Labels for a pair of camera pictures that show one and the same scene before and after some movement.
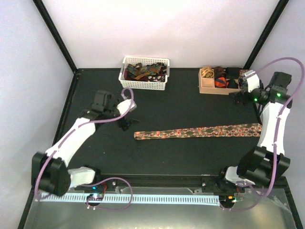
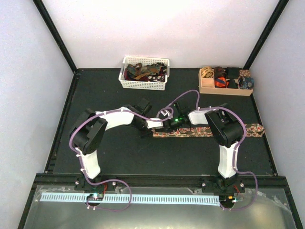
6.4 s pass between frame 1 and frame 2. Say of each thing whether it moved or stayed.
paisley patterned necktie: stayed
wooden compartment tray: stayed
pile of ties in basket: stayed
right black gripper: moved
